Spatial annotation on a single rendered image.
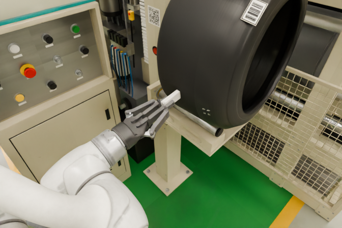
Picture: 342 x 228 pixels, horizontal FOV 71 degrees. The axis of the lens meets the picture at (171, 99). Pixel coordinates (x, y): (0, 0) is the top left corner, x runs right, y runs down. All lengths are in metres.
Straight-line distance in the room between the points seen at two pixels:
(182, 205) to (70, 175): 1.25
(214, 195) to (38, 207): 1.49
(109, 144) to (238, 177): 1.43
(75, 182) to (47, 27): 0.66
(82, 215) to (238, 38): 0.51
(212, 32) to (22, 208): 0.53
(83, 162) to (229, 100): 0.41
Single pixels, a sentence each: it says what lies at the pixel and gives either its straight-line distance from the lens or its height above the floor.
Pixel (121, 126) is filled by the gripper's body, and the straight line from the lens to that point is 0.66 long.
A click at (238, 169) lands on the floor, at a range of 1.98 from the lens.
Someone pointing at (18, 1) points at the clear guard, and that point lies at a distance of 1.01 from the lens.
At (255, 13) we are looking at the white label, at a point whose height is 1.39.
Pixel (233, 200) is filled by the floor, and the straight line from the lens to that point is 1.84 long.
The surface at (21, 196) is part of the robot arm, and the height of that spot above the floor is 1.25.
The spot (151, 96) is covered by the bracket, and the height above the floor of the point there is 0.91.
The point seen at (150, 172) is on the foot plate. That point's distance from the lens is 1.89.
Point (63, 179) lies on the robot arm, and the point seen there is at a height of 1.11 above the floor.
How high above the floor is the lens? 1.60
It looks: 41 degrees down
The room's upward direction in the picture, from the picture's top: straight up
